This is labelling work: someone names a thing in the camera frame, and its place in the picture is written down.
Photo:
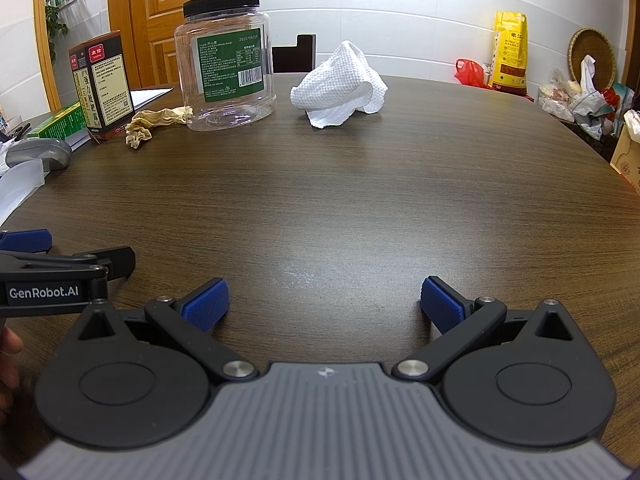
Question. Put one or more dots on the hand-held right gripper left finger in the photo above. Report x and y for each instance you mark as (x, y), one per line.
(205, 305)

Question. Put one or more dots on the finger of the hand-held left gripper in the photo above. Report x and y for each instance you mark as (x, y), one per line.
(27, 241)
(117, 260)

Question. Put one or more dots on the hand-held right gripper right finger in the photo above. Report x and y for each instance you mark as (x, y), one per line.
(440, 305)

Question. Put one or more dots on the clear plastic jar black lid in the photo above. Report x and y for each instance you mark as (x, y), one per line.
(220, 67)

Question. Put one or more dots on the white cloth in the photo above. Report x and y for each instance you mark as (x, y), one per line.
(340, 85)

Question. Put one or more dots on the person's left hand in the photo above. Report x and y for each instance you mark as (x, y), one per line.
(9, 355)

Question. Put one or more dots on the translucent plastic bag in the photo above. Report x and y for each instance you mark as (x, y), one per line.
(20, 190)

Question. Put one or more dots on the grey computer mouse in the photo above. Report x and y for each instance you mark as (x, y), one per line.
(42, 154)

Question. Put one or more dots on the green box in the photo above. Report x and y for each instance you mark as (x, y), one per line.
(57, 122)

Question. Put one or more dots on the crumpled beige paper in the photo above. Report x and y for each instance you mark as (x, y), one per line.
(150, 120)

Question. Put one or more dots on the white paper sheet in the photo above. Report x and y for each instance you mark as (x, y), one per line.
(150, 97)

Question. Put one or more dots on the brown upright carton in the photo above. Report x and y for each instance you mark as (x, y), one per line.
(102, 90)

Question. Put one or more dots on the green potted plant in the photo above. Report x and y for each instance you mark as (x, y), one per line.
(54, 15)

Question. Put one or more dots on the red plastic bag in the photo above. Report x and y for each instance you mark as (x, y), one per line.
(470, 74)

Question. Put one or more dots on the cardboard box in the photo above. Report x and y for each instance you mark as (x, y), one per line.
(630, 155)

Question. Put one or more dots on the wooden door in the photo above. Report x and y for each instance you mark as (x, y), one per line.
(175, 20)

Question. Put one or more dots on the pile of white plastic bags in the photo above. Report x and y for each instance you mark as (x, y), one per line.
(585, 102)

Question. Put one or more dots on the yellow rice bag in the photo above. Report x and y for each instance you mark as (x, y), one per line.
(510, 50)

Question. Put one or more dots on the dark wooden chair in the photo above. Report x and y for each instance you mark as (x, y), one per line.
(300, 55)

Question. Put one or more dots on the woven bamboo basket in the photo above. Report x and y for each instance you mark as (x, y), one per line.
(580, 55)

